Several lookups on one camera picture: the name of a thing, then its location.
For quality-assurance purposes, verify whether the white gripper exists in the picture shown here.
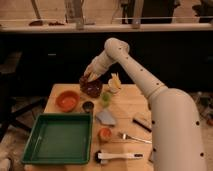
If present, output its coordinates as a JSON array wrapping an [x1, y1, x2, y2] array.
[[84, 53, 115, 82]]

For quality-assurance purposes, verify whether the bunch of dark red grapes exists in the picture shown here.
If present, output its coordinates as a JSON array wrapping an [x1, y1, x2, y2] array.
[[79, 76, 96, 93]]

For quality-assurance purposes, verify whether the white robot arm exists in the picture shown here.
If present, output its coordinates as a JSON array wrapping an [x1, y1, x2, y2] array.
[[85, 38, 207, 171]]

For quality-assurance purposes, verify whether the dark red bowl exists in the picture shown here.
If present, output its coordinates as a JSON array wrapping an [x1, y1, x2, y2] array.
[[79, 79, 103, 98]]

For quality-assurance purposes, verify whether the orange bowl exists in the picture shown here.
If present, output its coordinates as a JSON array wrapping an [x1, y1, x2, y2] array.
[[55, 90, 80, 112]]

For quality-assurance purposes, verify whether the yellow banana in white cup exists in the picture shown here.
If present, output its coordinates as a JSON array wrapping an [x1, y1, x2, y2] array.
[[108, 73, 121, 93]]

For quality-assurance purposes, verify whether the small green cup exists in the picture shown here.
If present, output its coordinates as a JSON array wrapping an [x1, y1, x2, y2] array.
[[101, 92, 111, 107]]

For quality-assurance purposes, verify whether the small dark metal cup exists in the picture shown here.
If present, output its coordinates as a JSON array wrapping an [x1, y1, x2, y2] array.
[[82, 101, 94, 113]]

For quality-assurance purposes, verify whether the grey blue cloth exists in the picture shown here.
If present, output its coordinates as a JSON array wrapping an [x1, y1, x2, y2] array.
[[96, 109, 116, 126]]

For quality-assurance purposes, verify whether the silver fork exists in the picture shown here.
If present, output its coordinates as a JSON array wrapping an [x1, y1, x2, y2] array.
[[118, 132, 152, 144]]

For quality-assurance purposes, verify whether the black wooden brush block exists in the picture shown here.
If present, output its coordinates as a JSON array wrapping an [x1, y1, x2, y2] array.
[[133, 114, 152, 132]]

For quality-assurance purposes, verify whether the green plastic tray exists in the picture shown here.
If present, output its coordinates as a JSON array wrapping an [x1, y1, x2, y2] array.
[[22, 114, 93, 165]]

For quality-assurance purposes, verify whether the black chair at left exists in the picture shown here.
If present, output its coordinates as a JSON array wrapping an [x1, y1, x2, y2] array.
[[0, 49, 48, 141]]

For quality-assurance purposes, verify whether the blue sponge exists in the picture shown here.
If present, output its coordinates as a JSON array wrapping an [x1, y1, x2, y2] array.
[[148, 151, 153, 163]]

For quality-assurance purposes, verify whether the white handled dish brush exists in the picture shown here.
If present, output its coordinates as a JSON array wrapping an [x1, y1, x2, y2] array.
[[94, 151, 143, 164]]

